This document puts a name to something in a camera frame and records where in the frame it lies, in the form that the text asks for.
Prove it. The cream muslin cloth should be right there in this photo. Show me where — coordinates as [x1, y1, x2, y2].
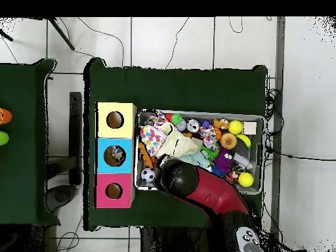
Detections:
[156, 122, 200, 159]

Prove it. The wooden box with three holes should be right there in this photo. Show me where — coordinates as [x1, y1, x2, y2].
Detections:
[93, 101, 138, 209]

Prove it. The silver mesh bin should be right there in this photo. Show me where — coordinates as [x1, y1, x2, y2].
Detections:
[134, 108, 265, 196]

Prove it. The polka dot paper napkin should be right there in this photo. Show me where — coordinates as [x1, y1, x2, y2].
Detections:
[139, 124, 169, 157]

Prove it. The light blue muslin cloth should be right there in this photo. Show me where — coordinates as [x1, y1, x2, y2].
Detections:
[178, 151, 211, 169]

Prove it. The small soccer ball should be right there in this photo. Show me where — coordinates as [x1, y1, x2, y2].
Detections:
[140, 167, 156, 183]

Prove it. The dark green table cloth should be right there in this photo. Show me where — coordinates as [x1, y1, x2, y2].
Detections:
[0, 58, 62, 227]
[83, 57, 268, 232]

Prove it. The purple spiky ball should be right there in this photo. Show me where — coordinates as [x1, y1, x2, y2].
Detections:
[213, 147, 234, 173]

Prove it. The yellow ball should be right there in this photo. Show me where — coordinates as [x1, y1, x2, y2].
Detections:
[227, 119, 244, 135]
[238, 172, 255, 188]

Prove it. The grey plastic toy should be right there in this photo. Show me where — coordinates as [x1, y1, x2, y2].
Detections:
[232, 152, 255, 171]

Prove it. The black panel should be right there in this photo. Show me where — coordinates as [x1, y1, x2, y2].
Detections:
[68, 91, 83, 186]

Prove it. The grey round base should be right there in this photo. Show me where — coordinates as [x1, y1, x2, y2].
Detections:
[45, 184, 78, 214]

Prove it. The black tripod leg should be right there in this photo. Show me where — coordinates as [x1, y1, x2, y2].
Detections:
[47, 16, 76, 51]
[0, 29, 14, 42]

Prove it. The orange plastic object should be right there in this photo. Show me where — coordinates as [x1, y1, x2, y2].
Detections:
[0, 107, 13, 125]

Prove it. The thin black floor cable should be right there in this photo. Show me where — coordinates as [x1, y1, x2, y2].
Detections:
[77, 16, 125, 66]
[165, 16, 190, 70]

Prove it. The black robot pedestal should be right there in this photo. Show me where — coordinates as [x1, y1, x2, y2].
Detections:
[140, 226, 211, 252]

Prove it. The black cable with connector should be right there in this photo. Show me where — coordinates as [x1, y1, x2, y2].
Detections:
[264, 146, 336, 161]

